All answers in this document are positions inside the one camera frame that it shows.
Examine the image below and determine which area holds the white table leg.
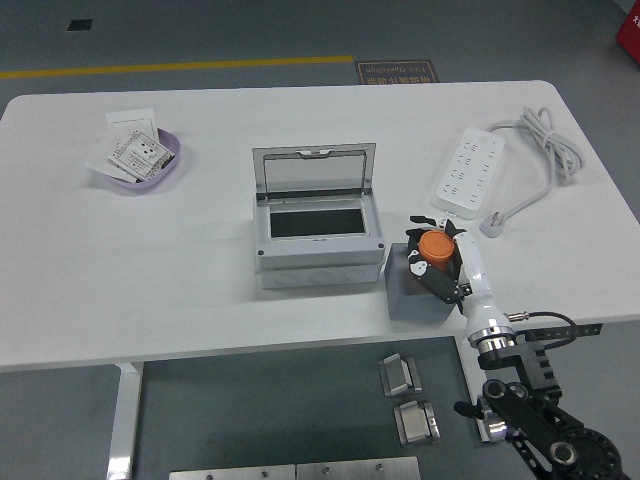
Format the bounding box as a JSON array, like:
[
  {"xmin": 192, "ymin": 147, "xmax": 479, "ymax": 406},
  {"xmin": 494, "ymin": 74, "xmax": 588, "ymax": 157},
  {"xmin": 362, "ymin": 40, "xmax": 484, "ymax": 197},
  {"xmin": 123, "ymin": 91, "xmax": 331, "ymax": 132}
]
[
  {"xmin": 452, "ymin": 335, "xmax": 502, "ymax": 445},
  {"xmin": 106, "ymin": 362, "xmax": 146, "ymax": 480}
]

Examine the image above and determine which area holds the white power cord with plug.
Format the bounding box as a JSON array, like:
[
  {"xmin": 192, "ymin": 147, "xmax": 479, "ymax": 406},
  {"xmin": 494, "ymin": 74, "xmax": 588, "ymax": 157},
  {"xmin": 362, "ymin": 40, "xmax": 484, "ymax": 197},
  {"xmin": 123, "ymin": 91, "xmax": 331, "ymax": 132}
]
[{"xmin": 478, "ymin": 105, "xmax": 585, "ymax": 239}]

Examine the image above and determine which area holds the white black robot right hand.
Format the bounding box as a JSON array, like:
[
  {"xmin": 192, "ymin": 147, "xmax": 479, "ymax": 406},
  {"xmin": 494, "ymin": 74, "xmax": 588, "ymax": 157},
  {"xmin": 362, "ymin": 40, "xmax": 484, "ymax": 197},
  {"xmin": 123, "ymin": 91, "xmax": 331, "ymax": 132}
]
[{"xmin": 404, "ymin": 215, "xmax": 514, "ymax": 337}]

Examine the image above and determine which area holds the red object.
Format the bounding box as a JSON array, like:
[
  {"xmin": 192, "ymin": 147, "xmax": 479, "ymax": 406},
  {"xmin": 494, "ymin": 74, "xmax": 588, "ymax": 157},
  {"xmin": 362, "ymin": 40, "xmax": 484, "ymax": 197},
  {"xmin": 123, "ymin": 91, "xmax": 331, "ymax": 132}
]
[{"xmin": 614, "ymin": 9, "xmax": 640, "ymax": 54}]

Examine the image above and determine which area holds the small metal foot block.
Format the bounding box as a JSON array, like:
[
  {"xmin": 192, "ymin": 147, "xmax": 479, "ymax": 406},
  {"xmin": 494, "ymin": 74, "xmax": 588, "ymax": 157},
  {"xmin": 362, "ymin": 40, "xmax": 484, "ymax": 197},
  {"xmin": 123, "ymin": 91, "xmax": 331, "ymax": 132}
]
[
  {"xmin": 378, "ymin": 353, "xmax": 424, "ymax": 399},
  {"xmin": 393, "ymin": 399, "xmax": 443, "ymax": 448}
]

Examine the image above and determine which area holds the grey electrical box with lid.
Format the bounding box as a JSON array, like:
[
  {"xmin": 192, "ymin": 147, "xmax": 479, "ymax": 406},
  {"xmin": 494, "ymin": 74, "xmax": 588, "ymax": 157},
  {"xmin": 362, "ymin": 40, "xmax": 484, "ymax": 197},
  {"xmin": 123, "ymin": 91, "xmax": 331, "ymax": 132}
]
[{"xmin": 251, "ymin": 142, "xmax": 387, "ymax": 292}]

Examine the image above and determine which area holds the plain white switch panel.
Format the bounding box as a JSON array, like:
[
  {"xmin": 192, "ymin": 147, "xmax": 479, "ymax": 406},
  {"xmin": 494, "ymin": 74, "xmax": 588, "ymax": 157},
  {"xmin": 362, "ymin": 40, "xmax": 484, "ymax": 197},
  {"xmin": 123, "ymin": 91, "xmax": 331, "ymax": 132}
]
[{"xmin": 105, "ymin": 108, "xmax": 161, "ymax": 144}]

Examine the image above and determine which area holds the grey metal base plate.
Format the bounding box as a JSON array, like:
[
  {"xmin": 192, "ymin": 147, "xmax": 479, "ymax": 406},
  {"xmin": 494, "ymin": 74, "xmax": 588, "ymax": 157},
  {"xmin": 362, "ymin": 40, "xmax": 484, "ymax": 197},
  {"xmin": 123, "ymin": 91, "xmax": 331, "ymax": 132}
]
[
  {"xmin": 168, "ymin": 464, "xmax": 296, "ymax": 480},
  {"xmin": 295, "ymin": 455, "xmax": 422, "ymax": 480}
]

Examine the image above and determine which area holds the white power strip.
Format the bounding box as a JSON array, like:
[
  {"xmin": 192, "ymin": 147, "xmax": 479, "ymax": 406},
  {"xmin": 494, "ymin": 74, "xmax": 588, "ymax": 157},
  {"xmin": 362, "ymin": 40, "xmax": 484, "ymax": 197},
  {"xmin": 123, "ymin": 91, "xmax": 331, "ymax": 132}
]
[{"xmin": 430, "ymin": 126, "xmax": 506, "ymax": 222}]

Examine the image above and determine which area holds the purple plastic tray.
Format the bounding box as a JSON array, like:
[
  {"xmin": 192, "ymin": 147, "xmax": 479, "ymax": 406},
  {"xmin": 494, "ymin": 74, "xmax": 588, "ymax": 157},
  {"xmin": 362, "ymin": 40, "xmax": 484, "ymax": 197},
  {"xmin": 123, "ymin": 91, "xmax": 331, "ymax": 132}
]
[{"xmin": 94, "ymin": 128, "xmax": 182, "ymax": 194}]

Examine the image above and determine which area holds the orange cylinder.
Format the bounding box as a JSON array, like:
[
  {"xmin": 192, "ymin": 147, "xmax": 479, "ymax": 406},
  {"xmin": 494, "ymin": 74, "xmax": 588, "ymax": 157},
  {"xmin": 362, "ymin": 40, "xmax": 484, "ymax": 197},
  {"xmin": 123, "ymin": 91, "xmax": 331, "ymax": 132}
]
[{"xmin": 418, "ymin": 229, "xmax": 456, "ymax": 267}]

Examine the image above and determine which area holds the white flat panel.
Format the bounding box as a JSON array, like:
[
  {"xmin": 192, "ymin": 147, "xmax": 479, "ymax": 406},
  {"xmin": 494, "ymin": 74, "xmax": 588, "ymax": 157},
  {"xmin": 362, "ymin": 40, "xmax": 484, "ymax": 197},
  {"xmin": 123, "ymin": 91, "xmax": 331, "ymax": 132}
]
[{"xmin": 85, "ymin": 133, "xmax": 137, "ymax": 184}]

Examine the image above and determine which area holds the printed white socket panel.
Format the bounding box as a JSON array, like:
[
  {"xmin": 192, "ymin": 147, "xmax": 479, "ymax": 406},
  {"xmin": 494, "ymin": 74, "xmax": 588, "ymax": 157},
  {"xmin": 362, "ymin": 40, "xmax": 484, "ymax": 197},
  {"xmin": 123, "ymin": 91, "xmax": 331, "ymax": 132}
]
[{"xmin": 107, "ymin": 129, "xmax": 177, "ymax": 183}]

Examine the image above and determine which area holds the grey cube with round hole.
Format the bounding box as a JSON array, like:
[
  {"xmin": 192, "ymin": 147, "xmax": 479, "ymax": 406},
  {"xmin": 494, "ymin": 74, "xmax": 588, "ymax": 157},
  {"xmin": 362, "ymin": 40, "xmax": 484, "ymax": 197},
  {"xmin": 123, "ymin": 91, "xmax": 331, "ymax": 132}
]
[{"xmin": 383, "ymin": 243, "xmax": 464, "ymax": 322}]

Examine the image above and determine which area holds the brown floor sign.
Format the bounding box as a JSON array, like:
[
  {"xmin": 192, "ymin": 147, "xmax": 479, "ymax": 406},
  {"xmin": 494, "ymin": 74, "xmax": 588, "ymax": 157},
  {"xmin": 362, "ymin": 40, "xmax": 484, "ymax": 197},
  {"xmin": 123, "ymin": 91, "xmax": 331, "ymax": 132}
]
[{"xmin": 354, "ymin": 59, "xmax": 440, "ymax": 86}]

